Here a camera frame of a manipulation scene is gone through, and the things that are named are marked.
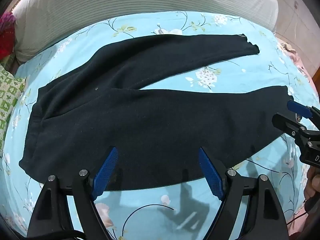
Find black pants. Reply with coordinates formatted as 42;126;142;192
19;33;295;191

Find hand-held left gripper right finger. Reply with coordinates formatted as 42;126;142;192
198;147;289;240

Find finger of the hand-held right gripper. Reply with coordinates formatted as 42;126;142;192
272;113;309;143
287;100;320;122

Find thin black cable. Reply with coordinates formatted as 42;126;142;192
287;200;311;226

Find grey striped headboard cushion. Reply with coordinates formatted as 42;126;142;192
13;0;279;63

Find person's right hand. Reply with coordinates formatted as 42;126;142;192
303;166;320;198

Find blue floral bed sheet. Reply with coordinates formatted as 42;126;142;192
1;11;316;240

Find red knitted cloth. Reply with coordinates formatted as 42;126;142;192
0;12;16;61

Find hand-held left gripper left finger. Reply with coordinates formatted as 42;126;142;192
27;147;119;240

